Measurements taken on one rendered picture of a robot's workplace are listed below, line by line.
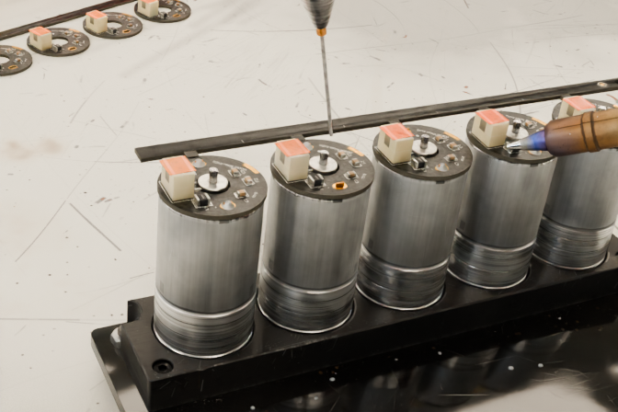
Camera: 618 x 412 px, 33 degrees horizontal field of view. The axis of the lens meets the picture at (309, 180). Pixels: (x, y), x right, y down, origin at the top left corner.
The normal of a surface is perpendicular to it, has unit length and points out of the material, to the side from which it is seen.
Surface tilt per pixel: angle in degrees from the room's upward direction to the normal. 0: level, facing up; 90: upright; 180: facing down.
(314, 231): 90
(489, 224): 90
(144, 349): 0
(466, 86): 0
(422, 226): 90
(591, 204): 90
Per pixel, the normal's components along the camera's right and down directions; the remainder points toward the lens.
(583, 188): -0.29, 0.49
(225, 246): 0.31, 0.54
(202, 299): -0.03, 0.53
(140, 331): 0.11, -0.84
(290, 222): -0.52, 0.41
